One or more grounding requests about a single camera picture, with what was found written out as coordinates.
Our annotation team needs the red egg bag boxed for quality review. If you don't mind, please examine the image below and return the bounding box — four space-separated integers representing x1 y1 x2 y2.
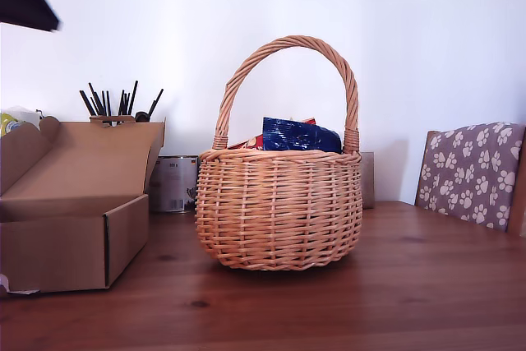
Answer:
228 118 317 150

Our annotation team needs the blue Terry's egg bag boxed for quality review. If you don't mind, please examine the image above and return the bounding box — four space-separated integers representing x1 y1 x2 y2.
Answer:
262 116 343 154

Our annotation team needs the cardboard stick holder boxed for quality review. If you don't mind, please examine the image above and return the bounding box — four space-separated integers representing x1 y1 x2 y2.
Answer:
90 115 139 127

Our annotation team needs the brown cardboard box with lid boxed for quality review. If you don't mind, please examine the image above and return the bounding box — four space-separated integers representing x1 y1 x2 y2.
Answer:
0 116 168 294

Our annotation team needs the grey box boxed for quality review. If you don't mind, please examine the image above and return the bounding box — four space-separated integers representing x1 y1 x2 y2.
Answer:
359 151 376 209

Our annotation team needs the yellow-green white package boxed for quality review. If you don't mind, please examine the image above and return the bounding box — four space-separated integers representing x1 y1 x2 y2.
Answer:
0 106 42 138

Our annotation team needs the tin can with paper label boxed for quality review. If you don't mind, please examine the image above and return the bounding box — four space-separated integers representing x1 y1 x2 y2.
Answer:
158 155 201 214

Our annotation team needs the white paper scrap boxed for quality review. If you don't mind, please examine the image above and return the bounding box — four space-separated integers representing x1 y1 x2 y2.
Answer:
0 275 41 297

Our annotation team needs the paw print chair cover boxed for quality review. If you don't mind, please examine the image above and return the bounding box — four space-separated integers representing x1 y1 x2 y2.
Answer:
418 121 526 232

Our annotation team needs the woven wicker basket with handle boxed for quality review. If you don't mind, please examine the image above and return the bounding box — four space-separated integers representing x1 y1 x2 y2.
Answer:
195 35 363 272

